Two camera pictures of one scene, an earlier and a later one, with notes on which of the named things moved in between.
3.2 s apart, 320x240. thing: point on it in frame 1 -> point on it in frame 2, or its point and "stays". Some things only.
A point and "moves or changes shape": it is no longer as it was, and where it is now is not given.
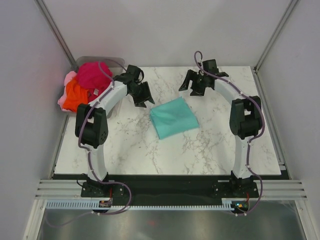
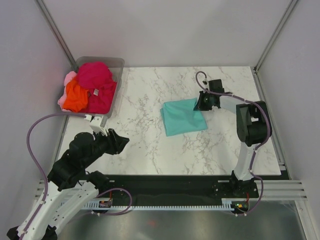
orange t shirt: [74, 95] stays
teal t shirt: [173, 117] moves or changes shape
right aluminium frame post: [291, 5] stays
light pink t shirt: [68, 76] stays
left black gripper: [147, 96] -> [117, 142]
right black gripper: [192, 75] -> [200, 106]
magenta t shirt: [90, 76] stays
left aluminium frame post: [53, 29] stays
